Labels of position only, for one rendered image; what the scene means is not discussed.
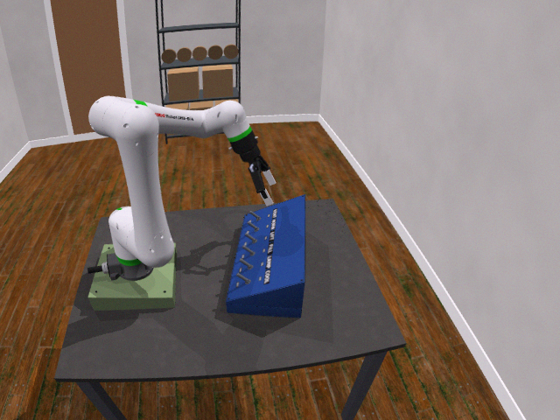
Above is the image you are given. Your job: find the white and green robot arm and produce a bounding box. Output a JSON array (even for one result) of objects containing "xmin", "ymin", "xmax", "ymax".
[{"xmin": 87, "ymin": 96, "xmax": 258, "ymax": 281}]

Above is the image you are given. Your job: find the blue control panel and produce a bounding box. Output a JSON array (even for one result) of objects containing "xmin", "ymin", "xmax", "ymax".
[{"xmin": 226, "ymin": 194, "xmax": 305, "ymax": 318}]

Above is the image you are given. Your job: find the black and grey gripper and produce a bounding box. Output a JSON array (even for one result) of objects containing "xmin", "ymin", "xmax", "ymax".
[{"xmin": 239, "ymin": 145, "xmax": 276, "ymax": 206}]

